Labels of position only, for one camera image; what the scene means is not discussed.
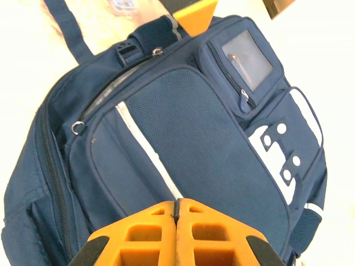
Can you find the navy blue backpack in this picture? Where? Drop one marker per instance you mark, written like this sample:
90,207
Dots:
180,124

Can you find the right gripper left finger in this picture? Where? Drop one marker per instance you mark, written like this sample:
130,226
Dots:
144,238

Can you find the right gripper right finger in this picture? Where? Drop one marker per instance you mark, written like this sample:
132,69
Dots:
210,238

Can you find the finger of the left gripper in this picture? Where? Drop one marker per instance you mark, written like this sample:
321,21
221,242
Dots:
195,16

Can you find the clear bag with blue pens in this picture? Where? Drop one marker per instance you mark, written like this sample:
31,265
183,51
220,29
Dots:
122,5

